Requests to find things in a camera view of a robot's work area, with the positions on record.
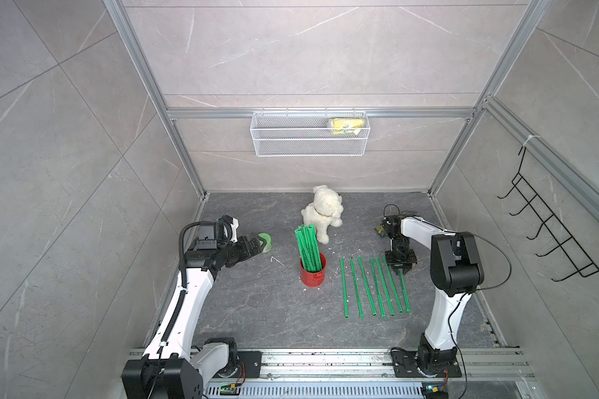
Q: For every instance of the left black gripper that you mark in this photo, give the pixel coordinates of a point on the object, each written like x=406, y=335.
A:
x=244, y=252

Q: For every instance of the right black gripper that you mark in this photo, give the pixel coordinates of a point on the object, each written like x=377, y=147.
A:
x=403, y=266

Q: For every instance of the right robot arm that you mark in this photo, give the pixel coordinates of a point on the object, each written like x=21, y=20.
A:
x=457, y=273

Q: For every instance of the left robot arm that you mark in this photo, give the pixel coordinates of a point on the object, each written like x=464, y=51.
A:
x=189, y=309

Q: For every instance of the red cylindrical container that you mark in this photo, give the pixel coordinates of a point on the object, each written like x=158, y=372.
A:
x=313, y=279

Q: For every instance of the small green lidded jar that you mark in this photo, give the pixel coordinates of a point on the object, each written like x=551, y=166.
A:
x=267, y=242

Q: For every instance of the green straw bundle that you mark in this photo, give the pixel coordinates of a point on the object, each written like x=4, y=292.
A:
x=308, y=248

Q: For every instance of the white plush dog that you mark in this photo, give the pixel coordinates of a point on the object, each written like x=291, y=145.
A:
x=324, y=211

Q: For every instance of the yellow sponge in basket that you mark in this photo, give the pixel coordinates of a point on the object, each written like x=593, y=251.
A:
x=346, y=126

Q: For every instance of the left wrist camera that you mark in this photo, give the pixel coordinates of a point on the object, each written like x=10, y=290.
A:
x=226, y=229

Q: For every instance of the white wire mesh basket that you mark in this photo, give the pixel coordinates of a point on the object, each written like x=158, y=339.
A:
x=305, y=133

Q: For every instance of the metal base rail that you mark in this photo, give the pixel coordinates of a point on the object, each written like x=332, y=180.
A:
x=359, y=373

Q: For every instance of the black wire hook rack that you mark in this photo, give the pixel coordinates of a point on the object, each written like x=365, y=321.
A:
x=550, y=225

